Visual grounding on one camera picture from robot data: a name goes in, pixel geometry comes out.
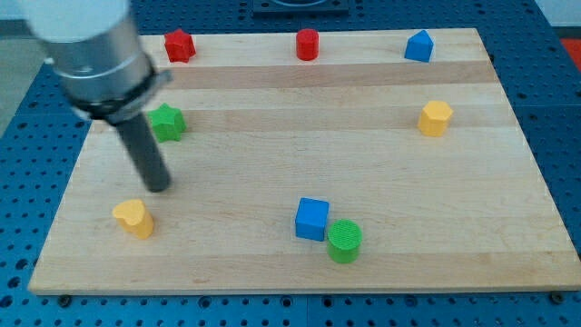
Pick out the yellow heart block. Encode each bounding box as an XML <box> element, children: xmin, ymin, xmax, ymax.
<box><xmin>112</xmin><ymin>199</ymin><xmax>154</xmax><ymax>240</ymax></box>

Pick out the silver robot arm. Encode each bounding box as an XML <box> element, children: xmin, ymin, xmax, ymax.
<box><xmin>17</xmin><ymin>0</ymin><xmax>172</xmax><ymax>125</ymax></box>

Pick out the blue cube block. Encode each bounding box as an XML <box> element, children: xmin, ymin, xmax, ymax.
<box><xmin>295</xmin><ymin>197</ymin><xmax>330</xmax><ymax>242</ymax></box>

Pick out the wooden board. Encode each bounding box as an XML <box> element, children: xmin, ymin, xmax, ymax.
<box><xmin>29</xmin><ymin>28</ymin><xmax>580</xmax><ymax>296</ymax></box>

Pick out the green cylinder block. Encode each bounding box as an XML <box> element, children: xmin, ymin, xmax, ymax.
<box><xmin>327</xmin><ymin>219</ymin><xmax>362</xmax><ymax>263</ymax></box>

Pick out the red cylinder block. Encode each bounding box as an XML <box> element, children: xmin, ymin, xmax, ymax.
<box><xmin>295</xmin><ymin>28</ymin><xmax>320</xmax><ymax>61</ymax></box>

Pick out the green star block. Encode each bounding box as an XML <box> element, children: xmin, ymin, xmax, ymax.
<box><xmin>147</xmin><ymin>104</ymin><xmax>186</xmax><ymax>143</ymax></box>

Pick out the yellow hexagon block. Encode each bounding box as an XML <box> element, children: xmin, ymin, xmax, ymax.
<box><xmin>417</xmin><ymin>101</ymin><xmax>454</xmax><ymax>137</ymax></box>

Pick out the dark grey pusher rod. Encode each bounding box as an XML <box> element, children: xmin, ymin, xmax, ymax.
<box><xmin>115</xmin><ymin>114</ymin><xmax>172</xmax><ymax>193</ymax></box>

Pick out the red star block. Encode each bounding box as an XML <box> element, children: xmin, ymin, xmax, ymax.
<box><xmin>163</xmin><ymin>29</ymin><xmax>196</xmax><ymax>63</ymax></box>

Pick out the blue pentagon block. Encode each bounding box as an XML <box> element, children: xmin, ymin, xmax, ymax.
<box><xmin>404</xmin><ymin>30</ymin><xmax>434</xmax><ymax>63</ymax></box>

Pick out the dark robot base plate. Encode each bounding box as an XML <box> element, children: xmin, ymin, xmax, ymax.
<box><xmin>251</xmin><ymin>0</ymin><xmax>350</xmax><ymax>15</ymax></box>

